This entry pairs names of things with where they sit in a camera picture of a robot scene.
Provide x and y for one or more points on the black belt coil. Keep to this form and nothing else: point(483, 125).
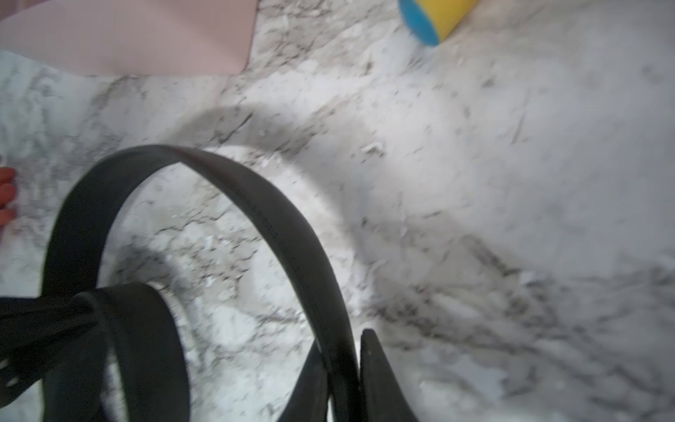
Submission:
point(62, 337)

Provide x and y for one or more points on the pink compartment storage tray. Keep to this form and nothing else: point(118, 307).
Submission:
point(132, 37)

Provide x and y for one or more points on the green yellow toy shovel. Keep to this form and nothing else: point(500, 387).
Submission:
point(432, 21)

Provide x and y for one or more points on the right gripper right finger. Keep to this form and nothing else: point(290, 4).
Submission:
point(382, 397)

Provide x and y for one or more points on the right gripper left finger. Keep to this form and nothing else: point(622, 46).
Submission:
point(309, 399)

